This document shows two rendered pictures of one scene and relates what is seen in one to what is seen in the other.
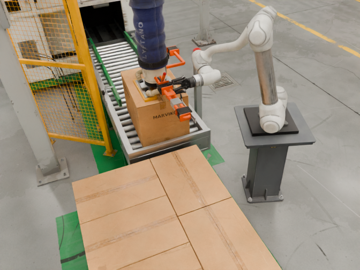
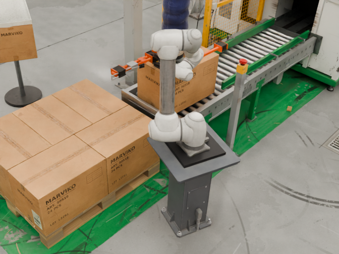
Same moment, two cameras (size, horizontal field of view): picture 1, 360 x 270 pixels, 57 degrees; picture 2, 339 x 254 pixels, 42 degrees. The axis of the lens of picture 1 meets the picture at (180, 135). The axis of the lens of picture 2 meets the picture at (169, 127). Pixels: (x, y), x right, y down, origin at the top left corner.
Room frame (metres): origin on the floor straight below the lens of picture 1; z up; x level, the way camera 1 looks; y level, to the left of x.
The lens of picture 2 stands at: (0.68, -2.68, 2.80)
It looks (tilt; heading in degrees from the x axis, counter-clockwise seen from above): 38 degrees down; 61
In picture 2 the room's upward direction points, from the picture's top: 3 degrees clockwise
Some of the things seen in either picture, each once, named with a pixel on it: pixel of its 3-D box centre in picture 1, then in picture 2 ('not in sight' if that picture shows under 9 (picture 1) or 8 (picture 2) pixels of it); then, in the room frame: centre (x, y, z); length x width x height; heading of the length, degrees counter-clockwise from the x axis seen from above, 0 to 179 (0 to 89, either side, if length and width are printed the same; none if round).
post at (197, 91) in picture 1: (197, 100); (234, 113); (2.72, -0.20, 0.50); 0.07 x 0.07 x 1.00; 19
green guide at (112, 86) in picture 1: (99, 67); (231, 40); (3.36, 0.84, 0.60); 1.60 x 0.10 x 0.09; 19
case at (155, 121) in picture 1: (154, 103); (177, 76); (2.34, 0.20, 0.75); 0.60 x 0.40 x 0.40; 17
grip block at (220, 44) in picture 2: (172, 50); (220, 46); (2.63, 0.01, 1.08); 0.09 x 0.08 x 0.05; 109
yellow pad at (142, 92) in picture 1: (144, 87); not in sight; (2.23, 0.25, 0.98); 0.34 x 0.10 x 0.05; 19
